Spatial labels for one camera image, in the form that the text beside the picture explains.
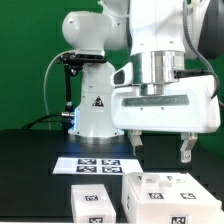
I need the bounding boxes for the white cabinet body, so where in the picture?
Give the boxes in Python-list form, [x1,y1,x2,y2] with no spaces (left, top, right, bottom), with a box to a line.
[121,173,224,224]

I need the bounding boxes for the white marker sheet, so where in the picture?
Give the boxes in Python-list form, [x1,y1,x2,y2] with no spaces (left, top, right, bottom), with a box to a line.
[53,157,142,175]

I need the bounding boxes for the black camera stand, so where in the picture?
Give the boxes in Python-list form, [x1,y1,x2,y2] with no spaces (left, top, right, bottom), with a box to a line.
[64,64,77,112]

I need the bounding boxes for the white cabinet top block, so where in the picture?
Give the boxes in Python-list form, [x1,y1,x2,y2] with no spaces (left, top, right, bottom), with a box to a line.
[71,184,116,223]

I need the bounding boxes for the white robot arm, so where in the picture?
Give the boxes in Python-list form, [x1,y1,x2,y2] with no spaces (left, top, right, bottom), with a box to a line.
[62,0,224,163]

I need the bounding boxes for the black camera on stand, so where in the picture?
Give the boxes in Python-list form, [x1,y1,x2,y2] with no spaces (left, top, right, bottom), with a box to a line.
[56,51,107,70]

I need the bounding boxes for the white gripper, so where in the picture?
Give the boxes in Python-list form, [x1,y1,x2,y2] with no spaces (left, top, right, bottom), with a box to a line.
[111,75,221,163]

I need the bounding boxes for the black base cables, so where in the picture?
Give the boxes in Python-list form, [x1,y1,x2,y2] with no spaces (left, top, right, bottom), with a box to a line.
[21,112,76,132]

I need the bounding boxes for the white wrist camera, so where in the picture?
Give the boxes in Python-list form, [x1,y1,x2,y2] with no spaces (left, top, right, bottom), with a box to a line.
[110,62,133,87]

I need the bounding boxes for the white door panel with knob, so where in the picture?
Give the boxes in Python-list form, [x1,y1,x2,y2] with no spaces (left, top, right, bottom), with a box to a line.
[129,173,173,201]

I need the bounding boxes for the grey cable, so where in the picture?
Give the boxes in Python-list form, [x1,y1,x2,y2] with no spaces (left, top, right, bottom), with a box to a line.
[43,51,72,132]

